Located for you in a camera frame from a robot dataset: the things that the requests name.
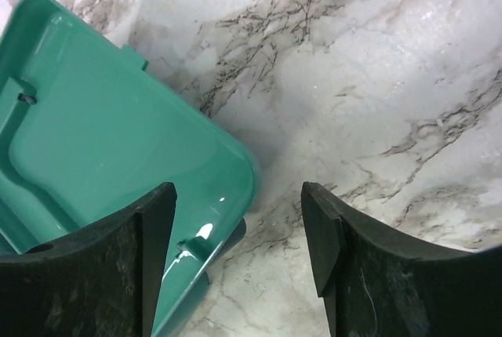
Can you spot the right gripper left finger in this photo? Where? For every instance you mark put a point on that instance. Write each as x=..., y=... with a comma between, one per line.
x=101, y=280

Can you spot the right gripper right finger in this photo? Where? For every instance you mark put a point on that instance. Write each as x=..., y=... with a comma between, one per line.
x=378, y=281

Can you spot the green medicine box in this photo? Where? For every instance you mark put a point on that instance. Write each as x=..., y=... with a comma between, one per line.
x=86, y=131

